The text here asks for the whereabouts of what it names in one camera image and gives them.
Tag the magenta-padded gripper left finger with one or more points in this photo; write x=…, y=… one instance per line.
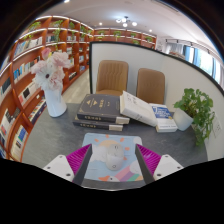
x=60, y=165

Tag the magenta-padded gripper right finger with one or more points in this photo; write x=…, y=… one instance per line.
x=166, y=165

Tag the cartoon print mouse pad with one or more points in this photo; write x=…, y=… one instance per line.
x=100, y=166

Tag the blue and white book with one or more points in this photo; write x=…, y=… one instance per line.
x=165, y=118

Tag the dark hardcover book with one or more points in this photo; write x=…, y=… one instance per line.
x=100, y=106
x=96, y=125

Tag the white ceramic pitcher vase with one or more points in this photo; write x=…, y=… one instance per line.
x=55, y=103

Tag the potted green plant white pot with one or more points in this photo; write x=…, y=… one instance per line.
x=196, y=106

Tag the tan upholstered chair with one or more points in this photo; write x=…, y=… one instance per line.
x=150, y=85
x=112, y=76

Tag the wooden bookshelf unit with books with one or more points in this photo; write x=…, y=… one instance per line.
x=23, y=83

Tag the pink and white flower bouquet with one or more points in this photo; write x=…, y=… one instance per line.
x=50, y=71

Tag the large window with curtains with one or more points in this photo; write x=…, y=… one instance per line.
x=203, y=60

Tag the ceiling lamp with round bulbs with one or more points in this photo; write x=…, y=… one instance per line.
x=125, y=21

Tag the white wall power outlet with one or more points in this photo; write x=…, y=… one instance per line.
x=216, y=126

